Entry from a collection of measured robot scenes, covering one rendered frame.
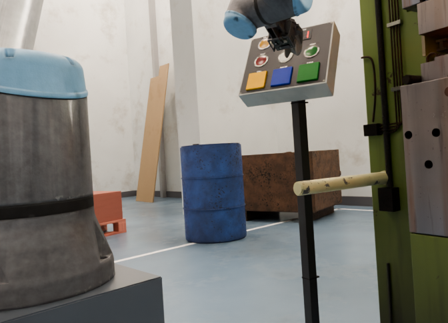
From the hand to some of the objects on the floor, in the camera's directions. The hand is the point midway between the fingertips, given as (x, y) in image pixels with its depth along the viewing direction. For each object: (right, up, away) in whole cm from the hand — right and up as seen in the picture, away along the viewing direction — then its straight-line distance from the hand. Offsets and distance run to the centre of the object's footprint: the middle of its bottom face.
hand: (297, 50), depth 140 cm
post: (+10, -106, +23) cm, 110 cm away
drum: (-31, -110, +251) cm, 276 cm away
